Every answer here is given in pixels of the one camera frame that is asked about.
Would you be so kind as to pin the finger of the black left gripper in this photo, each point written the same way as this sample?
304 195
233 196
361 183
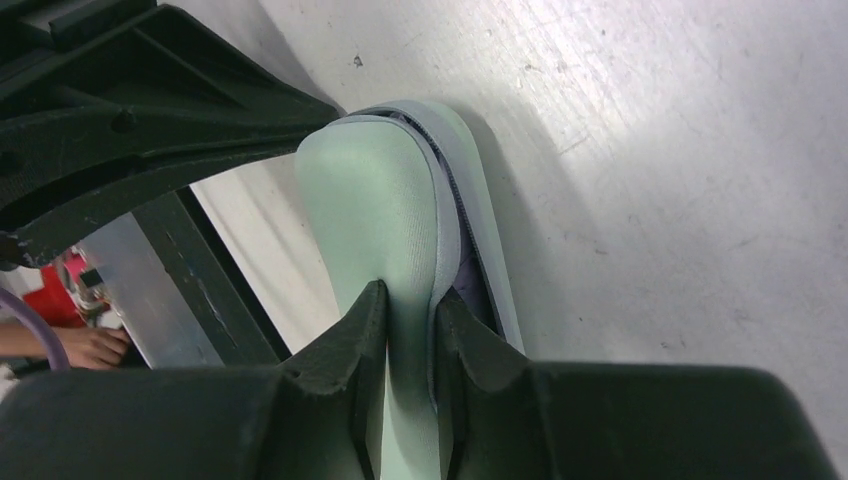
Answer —
97 92

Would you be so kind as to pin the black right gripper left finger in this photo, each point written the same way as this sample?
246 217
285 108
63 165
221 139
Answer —
318 415

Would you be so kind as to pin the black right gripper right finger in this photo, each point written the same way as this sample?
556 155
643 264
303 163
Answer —
504 416

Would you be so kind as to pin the mint green umbrella case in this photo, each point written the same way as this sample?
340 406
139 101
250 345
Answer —
396 192

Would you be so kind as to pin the bystander hand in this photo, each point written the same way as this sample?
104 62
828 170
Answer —
94 348

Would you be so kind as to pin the red object in background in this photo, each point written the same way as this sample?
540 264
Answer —
53 300

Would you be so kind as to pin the aluminium frame rail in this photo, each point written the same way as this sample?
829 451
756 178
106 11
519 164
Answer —
178 291

